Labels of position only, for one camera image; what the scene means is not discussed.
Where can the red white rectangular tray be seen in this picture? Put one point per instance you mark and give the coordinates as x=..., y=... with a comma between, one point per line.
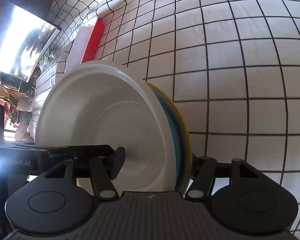
x=84, y=46

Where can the white black checkered tablecloth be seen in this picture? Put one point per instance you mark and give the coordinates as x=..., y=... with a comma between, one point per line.
x=232, y=67

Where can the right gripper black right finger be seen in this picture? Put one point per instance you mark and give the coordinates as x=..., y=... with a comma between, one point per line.
x=202, y=174

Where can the white paper cup bowl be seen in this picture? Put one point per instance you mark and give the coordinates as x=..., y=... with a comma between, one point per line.
x=96, y=103

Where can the black monitor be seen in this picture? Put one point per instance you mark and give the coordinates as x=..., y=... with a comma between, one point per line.
x=24, y=38

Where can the white yellow-rimmed bowl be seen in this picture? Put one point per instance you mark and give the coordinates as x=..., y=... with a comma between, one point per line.
x=185, y=139

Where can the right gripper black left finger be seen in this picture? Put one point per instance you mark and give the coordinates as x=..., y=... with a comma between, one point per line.
x=105, y=164

